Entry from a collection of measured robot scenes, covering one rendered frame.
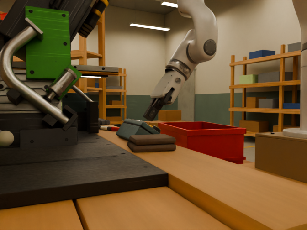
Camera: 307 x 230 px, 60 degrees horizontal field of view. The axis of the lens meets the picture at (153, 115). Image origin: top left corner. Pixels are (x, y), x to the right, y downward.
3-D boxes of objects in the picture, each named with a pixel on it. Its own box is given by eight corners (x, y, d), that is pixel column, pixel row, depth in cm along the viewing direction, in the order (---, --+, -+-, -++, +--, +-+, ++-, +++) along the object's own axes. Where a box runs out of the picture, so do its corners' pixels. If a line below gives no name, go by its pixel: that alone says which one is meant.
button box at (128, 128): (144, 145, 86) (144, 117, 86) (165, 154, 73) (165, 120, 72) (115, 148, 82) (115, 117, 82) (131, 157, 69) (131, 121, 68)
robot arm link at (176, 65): (196, 73, 85) (192, 81, 84) (182, 76, 93) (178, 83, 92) (177, 57, 82) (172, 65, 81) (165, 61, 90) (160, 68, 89)
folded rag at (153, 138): (132, 153, 56) (132, 138, 56) (126, 146, 64) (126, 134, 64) (177, 150, 59) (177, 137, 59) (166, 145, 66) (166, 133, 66)
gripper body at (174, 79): (193, 78, 84) (175, 107, 82) (177, 80, 93) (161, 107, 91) (176, 63, 81) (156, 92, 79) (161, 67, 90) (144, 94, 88)
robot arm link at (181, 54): (197, 74, 85) (182, 75, 93) (217, 41, 87) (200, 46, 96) (179, 57, 81) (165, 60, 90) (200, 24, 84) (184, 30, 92)
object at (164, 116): (173, 134, 811) (173, 109, 807) (192, 137, 745) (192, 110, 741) (140, 137, 742) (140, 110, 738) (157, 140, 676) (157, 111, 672)
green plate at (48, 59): (68, 88, 81) (65, 25, 85) (72, 79, 74) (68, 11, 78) (26, 87, 77) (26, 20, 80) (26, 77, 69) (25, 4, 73)
